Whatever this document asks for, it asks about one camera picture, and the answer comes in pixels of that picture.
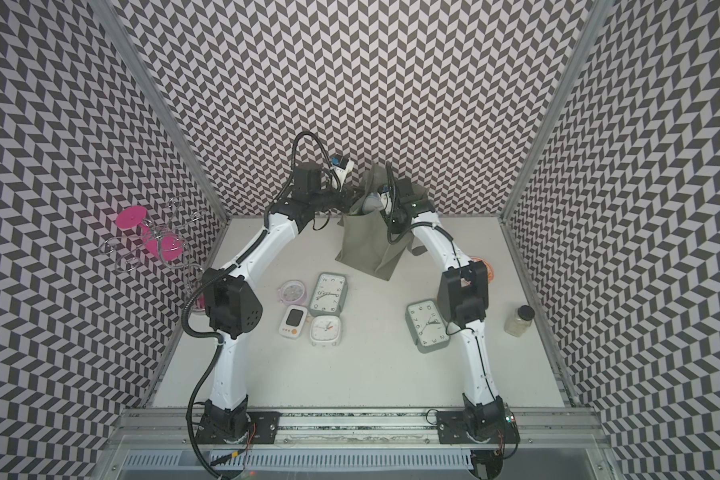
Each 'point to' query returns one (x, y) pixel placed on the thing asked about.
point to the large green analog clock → (426, 325)
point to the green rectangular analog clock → (329, 295)
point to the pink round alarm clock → (292, 292)
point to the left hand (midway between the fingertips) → (365, 192)
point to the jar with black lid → (519, 320)
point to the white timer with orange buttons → (293, 321)
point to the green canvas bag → (365, 242)
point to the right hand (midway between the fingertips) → (389, 223)
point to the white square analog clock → (325, 330)
